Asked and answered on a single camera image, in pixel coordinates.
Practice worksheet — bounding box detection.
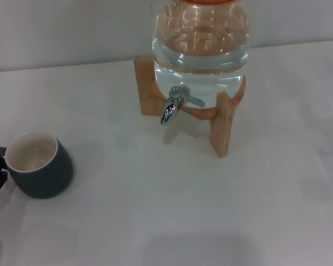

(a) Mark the dark grey mug white inside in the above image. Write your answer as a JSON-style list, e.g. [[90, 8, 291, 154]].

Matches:
[[0, 131, 74, 200]]

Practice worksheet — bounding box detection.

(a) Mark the chrome faucet with lever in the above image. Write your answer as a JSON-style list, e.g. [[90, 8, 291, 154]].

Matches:
[[160, 85, 206, 127]]

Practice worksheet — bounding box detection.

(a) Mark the light wooden dispenser stand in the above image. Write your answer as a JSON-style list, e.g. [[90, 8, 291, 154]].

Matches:
[[134, 54, 247, 159]]

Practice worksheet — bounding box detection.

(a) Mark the clear glass water dispenser jar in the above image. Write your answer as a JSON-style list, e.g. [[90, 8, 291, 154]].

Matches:
[[151, 0, 252, 109]]

